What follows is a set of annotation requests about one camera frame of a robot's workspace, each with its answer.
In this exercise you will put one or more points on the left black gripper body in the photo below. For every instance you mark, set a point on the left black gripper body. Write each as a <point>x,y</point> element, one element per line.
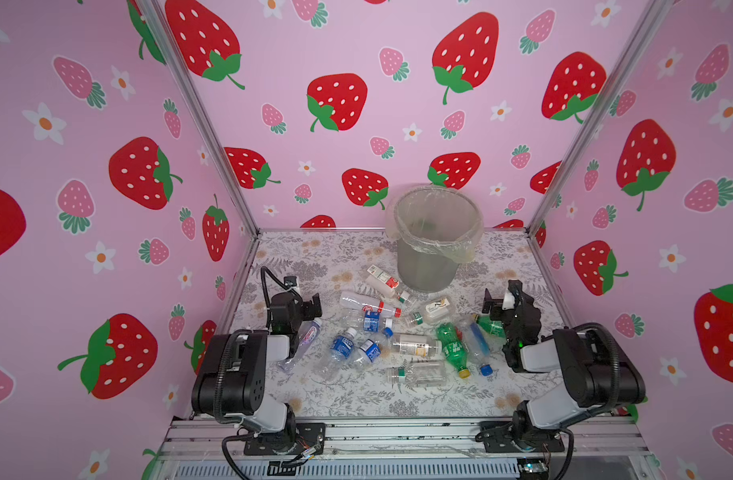
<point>309,306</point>

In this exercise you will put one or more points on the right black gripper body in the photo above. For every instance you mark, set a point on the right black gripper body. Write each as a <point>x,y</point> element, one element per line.
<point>498,307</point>

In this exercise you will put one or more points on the clear bottle with blue cap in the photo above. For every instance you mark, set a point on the clear bottle with blue cap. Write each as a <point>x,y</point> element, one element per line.
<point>477,348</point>

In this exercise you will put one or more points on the green Sprite bottle yellow cap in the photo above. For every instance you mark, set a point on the green Sprite bottle yellow cap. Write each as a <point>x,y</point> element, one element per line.
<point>452,348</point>

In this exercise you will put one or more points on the clear bottle blue label white cap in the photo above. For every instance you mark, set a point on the clear bottle blue label white cap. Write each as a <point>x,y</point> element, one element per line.
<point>377,323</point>

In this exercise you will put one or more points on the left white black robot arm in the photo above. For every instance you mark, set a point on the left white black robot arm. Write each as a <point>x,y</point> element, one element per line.
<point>231,384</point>

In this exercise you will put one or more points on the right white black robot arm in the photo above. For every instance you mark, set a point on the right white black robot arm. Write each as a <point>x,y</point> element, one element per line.
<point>596,376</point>

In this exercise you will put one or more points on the grey mesh waste bin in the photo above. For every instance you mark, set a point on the grey mesh waste bin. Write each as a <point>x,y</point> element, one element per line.
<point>424,273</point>

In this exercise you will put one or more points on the translucent yellow bin liner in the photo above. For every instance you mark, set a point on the translucent yellow bin liner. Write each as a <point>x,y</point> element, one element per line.
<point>436,220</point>

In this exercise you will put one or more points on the clear bottle purple red label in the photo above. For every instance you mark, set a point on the clear bottle purple red label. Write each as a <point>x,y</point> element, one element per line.
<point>306,340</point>

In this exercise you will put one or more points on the white bottle with red cap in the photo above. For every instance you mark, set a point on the white bottle with red cap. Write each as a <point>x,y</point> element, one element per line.
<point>354,301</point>

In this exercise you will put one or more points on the square clear bottle crane label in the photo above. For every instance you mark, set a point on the square clear bottle crane label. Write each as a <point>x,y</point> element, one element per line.
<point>431,312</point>

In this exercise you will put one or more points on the Pocari bottle blue label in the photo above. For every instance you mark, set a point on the Pocari bottle blue label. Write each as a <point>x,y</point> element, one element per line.
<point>338,355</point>

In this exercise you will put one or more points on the Pepsi water bottle blue label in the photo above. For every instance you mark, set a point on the Pepsi water bottle blue label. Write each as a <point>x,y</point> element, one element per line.
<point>368,354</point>

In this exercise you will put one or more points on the bottle with red white label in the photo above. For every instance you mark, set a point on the bottle with red white label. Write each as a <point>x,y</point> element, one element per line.
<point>387,285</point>

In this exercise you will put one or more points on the clear bottle beige label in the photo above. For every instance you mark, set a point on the clear bottle beige label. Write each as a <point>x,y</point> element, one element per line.
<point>422,346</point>

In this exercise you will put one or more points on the clear bottle with green ring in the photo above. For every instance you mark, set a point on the clear bottle with green ring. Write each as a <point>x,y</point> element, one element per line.
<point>418,374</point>

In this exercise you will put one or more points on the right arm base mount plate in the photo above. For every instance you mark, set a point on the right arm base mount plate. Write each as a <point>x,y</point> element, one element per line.
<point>505,437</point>

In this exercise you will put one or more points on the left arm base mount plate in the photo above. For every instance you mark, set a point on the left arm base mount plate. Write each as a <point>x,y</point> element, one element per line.
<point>294,441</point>

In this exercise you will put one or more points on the aluminium front rail frame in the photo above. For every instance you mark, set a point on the aluminium front rail frame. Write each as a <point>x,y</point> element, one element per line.
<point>411,448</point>

